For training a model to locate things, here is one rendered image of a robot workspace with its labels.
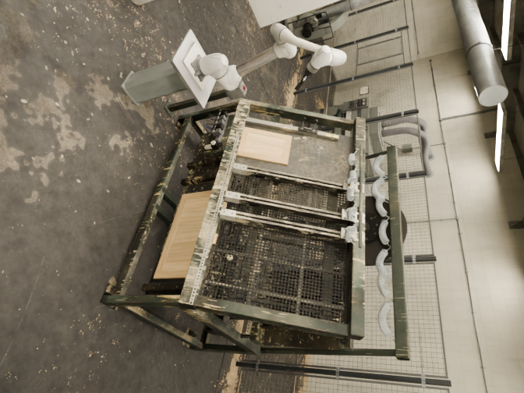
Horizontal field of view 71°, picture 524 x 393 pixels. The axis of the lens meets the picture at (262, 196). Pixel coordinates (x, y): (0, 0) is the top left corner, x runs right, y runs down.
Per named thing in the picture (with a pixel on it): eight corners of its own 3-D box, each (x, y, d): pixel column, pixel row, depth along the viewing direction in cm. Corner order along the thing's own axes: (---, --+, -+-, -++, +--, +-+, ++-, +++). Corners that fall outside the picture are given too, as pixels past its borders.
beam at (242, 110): (238, 105, 391) (239, 97, 382) (250, 107, 390) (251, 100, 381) (178, 307, 265) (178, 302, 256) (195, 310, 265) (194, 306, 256)
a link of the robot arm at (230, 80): (212, 69, 330) (225, 84, 348) (213, 82, 322) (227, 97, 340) (288, 26, 303) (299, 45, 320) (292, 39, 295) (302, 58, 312)
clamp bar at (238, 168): (234, 165, 336) (235, 148, 316) (360, 190, 335) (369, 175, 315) (231, 174, 330) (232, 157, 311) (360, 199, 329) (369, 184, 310)
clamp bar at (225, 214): (221, 210, 308) (222, 194, 288) (359, 237, 307) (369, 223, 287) (219, 220, 302) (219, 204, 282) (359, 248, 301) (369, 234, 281)
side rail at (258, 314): (198, 299, 270) (197, 294, 261) (344, 328, 269) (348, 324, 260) (195, 309, 265) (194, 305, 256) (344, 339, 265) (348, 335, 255)
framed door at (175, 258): (184, 195, 366) (182, 194, 365) (231, 189, 343) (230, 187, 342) (154, 279, 315) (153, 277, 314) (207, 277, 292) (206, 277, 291)
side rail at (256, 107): (250, 107, 390) (251, 100, 381) (351, 127, 389) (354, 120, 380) (249, 111, 387) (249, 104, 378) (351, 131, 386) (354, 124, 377)
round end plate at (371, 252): (326, 198, 398) (404, 189, 364) (327, 201, 402) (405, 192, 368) (320, 264, 353) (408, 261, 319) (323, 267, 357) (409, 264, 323)
